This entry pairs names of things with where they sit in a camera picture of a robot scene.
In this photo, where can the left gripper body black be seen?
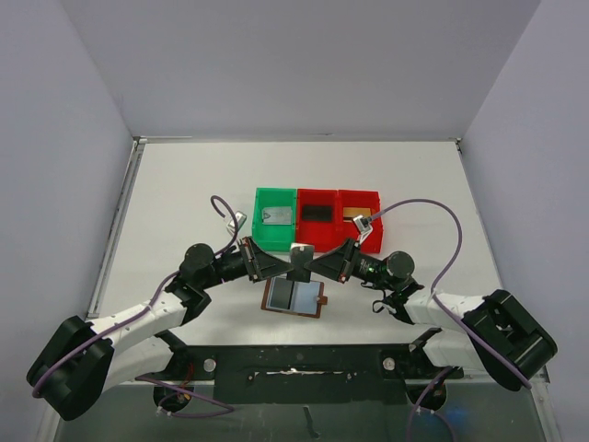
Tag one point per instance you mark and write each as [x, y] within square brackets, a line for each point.
[250, 259]

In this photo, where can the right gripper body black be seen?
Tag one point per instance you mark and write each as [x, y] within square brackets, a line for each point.
[348, 261]

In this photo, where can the brown leather card holder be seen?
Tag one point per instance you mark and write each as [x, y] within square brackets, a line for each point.
[294, 298]

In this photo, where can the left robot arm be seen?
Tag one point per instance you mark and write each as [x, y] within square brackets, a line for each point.
[85, 358]

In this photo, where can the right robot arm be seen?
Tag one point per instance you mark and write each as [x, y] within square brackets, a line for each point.
[492, 333]

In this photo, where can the silver card in bin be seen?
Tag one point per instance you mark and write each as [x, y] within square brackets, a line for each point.
[277, 215]

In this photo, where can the gold card in bin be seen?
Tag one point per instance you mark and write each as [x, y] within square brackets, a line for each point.
[349, 213]

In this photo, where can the black card in bin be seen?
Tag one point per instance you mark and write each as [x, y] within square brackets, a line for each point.
[317, 213]

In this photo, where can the green plastic bin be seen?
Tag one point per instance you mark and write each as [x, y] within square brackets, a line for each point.
[274, 238]

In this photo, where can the red middle bin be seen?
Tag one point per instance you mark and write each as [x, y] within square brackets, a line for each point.
[324, 236]

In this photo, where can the red bin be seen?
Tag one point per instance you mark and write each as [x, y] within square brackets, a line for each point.
[324, 236]
[357, 198]

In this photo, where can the red right bin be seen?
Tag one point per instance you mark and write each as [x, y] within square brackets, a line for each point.
[357, 198]

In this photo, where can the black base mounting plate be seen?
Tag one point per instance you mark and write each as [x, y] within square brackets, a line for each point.
[208, 381]

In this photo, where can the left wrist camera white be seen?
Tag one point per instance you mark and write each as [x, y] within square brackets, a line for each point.
[235, 222]

